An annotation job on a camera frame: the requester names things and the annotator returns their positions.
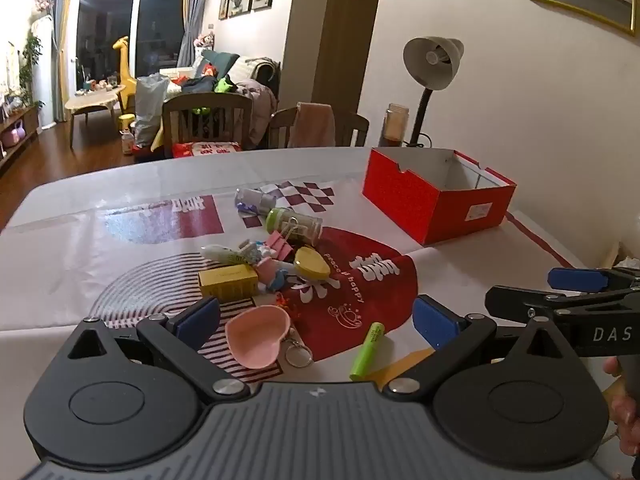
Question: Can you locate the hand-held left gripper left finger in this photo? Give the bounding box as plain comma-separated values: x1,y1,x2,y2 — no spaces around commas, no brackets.
65,296,251,402

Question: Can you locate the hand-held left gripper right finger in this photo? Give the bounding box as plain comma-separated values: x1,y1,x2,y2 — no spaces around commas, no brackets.
382,294,576,401

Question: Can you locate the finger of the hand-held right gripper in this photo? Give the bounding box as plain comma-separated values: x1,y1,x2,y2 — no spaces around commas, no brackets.
548,266,640,291
485,285,640,319

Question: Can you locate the small yellow carton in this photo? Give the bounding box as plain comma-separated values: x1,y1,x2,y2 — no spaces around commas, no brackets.
197,263,260,302

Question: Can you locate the pink heart-shaped dish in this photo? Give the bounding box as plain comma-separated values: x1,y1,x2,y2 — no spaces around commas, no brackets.
224,305,292,370

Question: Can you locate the green marker pen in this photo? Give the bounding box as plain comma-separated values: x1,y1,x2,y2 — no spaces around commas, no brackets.
349,322,385,382

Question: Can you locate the white pen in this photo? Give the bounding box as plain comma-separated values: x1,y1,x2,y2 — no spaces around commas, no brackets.
201,243,251,264

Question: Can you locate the pink pig figurine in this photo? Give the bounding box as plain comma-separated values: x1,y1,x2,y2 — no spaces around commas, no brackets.
257,255,301,292

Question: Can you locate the white and blue figurine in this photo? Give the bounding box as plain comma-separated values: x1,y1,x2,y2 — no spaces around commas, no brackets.
239,240,273,263

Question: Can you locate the metal keyring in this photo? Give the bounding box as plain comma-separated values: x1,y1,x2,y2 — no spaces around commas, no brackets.
285,327,314,367

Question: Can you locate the large binder clip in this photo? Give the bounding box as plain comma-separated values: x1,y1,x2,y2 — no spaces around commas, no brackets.
265,220,301,261

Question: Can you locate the silver tube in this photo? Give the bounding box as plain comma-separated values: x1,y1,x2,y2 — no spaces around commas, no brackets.
235,187,276,216

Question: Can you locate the red cardboard box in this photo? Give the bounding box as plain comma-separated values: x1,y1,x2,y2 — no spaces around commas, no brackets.
362,147,517,247

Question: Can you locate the clear jar with green lid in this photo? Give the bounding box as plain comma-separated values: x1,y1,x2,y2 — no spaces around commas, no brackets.
266,206,323,247

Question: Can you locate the person's right hand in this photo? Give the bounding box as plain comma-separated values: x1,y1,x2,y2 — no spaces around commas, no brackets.
602,356,640,456

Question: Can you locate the brown cardboard box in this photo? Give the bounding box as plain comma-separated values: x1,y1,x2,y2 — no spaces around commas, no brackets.
600,242,640,268

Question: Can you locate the yellow paper strip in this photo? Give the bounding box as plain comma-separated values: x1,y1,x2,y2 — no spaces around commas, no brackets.
367,347,436,391

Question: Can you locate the yellow heart-shaped dish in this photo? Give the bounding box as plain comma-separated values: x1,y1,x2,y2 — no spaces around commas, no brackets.
294,246,332,281

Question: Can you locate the red printed bag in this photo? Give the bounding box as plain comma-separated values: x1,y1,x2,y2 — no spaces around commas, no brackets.
171,141,242,159

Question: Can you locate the glass tumbler with drink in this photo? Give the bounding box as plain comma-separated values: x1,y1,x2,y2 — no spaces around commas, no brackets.
378,103,411,148

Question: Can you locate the wooden dining chair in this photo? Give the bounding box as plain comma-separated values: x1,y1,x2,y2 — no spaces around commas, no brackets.
161,93,253,153
268,105,370,150

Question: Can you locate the grey plastic bag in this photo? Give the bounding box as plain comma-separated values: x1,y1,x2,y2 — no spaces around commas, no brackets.
134,74,171,148

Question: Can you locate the grey quilted coat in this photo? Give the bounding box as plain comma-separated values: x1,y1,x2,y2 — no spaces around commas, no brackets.
235,77,278,146

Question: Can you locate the wooden coffee table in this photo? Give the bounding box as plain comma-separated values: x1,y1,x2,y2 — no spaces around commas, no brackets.
65,85,126,148

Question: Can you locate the grey desk lamp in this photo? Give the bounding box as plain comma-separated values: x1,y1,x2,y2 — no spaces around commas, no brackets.
403,36,465,148

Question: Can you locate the yellow giraffe toy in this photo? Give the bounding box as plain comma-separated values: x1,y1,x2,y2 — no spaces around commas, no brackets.
112,36,137,111

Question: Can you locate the sofa with cushions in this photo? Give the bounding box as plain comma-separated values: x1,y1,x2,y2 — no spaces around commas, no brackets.
160,50,281,146

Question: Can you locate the pink bag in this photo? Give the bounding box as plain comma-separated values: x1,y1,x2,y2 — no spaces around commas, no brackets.
2,120,26,148

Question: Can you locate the wooden media cabinet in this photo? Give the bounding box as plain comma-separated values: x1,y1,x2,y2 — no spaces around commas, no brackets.
0,105,41,173

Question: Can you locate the white tower air conditioner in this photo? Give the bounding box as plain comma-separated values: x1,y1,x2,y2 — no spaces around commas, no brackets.
31,16,53,126

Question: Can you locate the glass balcony door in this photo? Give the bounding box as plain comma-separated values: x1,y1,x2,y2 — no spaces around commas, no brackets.
75,0,186,96

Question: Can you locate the blue and yellow curtain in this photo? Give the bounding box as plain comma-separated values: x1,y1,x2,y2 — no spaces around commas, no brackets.
180,0,211,68
49,0,73,123

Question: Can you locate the green potted plant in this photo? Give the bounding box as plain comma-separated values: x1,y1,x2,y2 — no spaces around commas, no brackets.
20,30,43,106

